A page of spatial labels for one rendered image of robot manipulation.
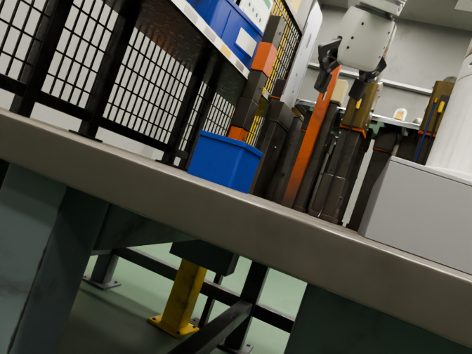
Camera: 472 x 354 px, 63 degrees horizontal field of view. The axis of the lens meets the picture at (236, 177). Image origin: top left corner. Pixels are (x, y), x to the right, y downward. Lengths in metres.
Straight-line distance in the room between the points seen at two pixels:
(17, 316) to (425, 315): 0.36
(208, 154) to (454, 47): 10.30
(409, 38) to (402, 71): 0.86
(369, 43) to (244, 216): 0.56
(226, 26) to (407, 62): 9.63
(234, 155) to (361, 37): 0.31
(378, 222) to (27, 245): 0.37
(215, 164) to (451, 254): 0.43
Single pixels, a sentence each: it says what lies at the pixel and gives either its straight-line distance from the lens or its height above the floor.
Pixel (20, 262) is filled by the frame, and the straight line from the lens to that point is 0.44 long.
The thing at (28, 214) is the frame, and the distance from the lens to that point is 0.43.
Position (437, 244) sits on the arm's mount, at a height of 0.72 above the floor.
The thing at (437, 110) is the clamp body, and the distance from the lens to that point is 0.95.
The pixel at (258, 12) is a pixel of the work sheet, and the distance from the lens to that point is 1.59.
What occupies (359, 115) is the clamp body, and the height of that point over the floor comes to 0.97.
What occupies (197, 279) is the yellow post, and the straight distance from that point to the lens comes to 1.82.
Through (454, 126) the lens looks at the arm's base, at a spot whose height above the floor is 0.87.
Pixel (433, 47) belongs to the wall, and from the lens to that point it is 10.82.
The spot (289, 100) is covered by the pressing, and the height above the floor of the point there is 1.03.
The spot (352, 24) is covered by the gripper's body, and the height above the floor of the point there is 1.05.
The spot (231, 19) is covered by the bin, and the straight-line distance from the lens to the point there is 1.10.
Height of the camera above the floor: 0.71
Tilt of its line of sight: 1 degrees up
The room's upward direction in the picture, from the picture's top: 19 degrees clockwise
